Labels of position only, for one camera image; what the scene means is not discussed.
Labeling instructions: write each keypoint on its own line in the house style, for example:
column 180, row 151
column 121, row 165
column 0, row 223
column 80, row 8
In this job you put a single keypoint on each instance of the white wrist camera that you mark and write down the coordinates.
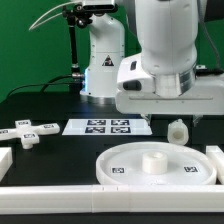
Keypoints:
column 132, row 77

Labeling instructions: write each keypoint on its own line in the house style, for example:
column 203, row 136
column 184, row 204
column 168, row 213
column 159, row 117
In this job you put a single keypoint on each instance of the white round table top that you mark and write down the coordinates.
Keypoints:
column 154, row 163

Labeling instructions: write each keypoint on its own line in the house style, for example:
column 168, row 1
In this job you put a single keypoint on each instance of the white right block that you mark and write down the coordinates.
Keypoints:
column 216, row 155

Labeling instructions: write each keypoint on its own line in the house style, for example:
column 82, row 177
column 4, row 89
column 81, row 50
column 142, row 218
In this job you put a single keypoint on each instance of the white cross-shaped table base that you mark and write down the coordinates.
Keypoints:
column 27, row 133

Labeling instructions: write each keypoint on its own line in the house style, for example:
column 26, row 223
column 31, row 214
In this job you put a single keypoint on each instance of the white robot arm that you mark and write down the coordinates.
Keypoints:
column 144, row 58

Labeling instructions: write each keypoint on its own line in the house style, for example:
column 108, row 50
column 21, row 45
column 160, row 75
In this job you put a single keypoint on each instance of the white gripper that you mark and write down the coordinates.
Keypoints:
column 206, row 97

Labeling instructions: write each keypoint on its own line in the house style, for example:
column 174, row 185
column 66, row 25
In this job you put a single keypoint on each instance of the white marker sheet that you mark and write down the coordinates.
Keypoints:
column 108, row 127

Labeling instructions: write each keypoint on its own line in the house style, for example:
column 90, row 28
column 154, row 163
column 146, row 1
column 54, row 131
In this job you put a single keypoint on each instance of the white block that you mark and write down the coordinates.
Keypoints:
column 5, row 160
column 216, row 155

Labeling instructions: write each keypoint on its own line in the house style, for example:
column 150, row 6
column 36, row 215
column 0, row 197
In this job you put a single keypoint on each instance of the white front rail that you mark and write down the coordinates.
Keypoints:
column 111, row 198

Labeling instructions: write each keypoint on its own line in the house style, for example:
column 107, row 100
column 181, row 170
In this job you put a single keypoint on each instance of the white left block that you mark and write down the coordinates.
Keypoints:
column 5, row 160

